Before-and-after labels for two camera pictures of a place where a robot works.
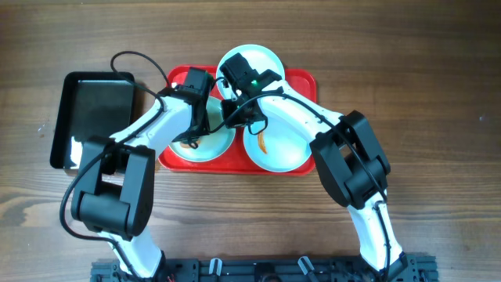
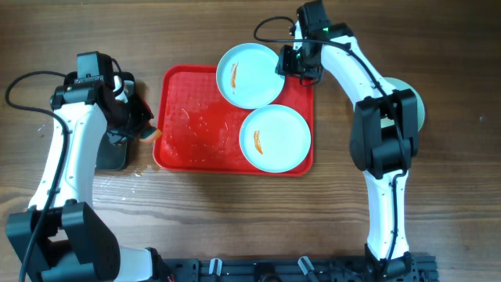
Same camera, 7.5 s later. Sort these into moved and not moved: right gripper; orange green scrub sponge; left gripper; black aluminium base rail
Moved: orange green scrub sponge; left gripper; right gripper
Not moved: black aluminium base rail
